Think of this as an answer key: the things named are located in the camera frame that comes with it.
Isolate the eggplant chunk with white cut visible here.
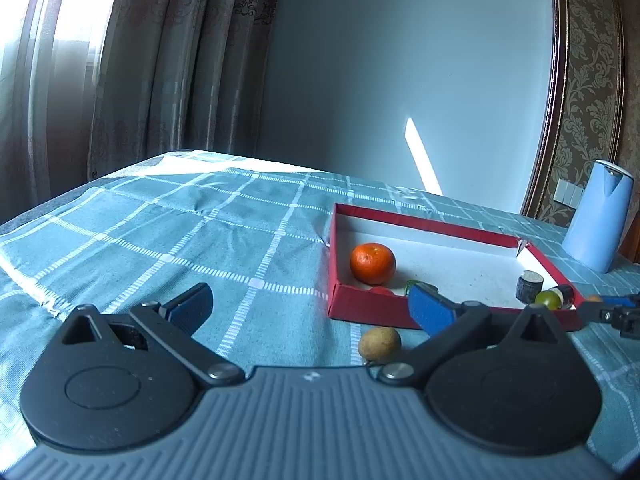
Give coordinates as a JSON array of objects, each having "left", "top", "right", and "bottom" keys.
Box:
[{"left": 553, "top": 284, "right": 575, "bottom": 310}]

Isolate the green tomato with stem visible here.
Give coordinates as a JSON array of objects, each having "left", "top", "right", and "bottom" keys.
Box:
[{"left": 534, "top": 288, "right": 564, "bottom": 311}]

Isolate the brown kiwi fruit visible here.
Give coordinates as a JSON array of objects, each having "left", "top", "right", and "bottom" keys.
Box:
[{"left": 358, "top": 327, "right": 401, "bottom": 364}]

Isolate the dark eggplant chunk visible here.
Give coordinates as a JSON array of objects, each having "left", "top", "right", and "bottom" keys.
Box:
[{"left": 515, "top": 270, "right": 544, "bottom": 304}]

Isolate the orange mandarin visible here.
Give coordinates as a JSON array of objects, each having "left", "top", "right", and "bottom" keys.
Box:
[{"left": 349, "top": 243, "right": 396, "bottom": 286}]

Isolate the green cucumber chunk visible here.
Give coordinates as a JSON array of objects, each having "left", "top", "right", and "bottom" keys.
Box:
[{"left": 404, "top": 280, "right": 439, "bottom": 297}]

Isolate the red shallow cardboard box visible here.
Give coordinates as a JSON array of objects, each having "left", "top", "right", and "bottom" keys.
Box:
[{"left": 326, "top": 204, "right": 570, "bottom": 330}]

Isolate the light blue kettle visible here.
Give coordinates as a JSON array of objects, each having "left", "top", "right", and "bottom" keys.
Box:
[{"left": 562, "top": 159, "right": 634, "bottom": 273}]

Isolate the teal checked bed sheet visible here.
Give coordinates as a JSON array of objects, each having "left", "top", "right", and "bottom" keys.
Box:
[{"left": 1, "top": 152, "right": 639, "bottom": 468}]

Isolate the brown patterned curtain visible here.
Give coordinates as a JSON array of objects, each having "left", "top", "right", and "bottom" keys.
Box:
[{"left": 1, "top": 0, "right": 278, "bottom": 220}]

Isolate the white wall switch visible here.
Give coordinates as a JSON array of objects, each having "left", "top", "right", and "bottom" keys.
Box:
[{"left": 553, "top": 180, "right": 584, "bottom": 209}]

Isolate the dark wooden wall trim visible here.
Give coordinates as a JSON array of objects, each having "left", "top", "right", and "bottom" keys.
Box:
[{"left": 519, "top": 0, "right": 574, "bottom": 219}]

